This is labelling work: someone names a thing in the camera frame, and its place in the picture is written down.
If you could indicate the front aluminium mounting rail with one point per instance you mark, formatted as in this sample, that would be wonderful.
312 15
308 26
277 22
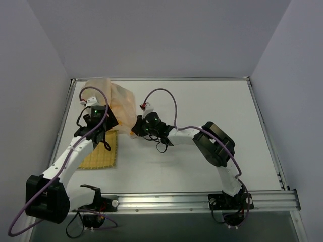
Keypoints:
198 202

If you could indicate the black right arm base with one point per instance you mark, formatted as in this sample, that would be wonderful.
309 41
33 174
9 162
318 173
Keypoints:
228 210

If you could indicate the yellow woven placemat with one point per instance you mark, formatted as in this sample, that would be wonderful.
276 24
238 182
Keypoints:
101 158

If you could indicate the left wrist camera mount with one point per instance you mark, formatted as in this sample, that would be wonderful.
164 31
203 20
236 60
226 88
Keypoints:
92 101

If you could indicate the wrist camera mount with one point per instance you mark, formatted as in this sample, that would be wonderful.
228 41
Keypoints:
92 101
147 108

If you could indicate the banana print plastic bag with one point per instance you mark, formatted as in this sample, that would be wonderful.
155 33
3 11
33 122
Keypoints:
121 102

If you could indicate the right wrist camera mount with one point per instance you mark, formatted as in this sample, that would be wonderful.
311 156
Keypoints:
147 108

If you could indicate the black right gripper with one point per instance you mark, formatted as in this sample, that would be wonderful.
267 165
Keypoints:
137 127

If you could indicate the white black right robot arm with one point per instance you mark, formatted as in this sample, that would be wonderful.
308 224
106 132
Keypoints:
213 143

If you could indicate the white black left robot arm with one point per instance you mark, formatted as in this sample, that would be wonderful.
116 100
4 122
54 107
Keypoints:
47 196

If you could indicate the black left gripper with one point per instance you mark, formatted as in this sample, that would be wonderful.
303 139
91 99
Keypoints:
111 121

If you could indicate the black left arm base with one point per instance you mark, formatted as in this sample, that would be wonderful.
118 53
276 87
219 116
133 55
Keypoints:
93 217

